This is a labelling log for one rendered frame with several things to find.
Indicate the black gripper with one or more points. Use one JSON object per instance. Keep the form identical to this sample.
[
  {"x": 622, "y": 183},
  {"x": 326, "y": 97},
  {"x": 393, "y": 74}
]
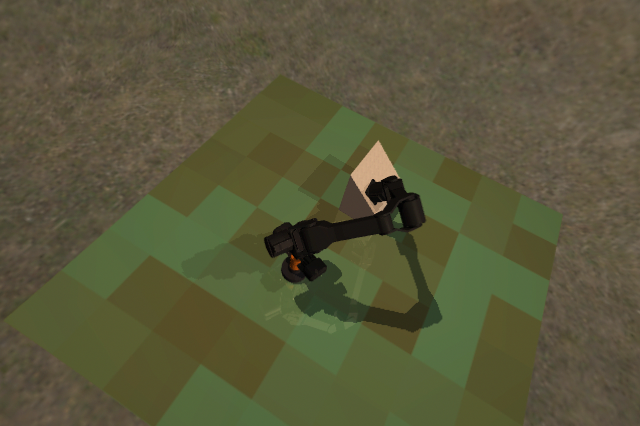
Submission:
[{"x": 311, "y": 266}]

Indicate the orange knob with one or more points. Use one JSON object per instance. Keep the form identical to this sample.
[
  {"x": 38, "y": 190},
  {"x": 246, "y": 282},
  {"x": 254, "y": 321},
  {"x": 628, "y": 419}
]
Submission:
[{"x": 294, "y": 262}]

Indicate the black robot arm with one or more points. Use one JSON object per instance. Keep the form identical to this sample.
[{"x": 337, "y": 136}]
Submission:
[{"x": 316, "y": 235}]

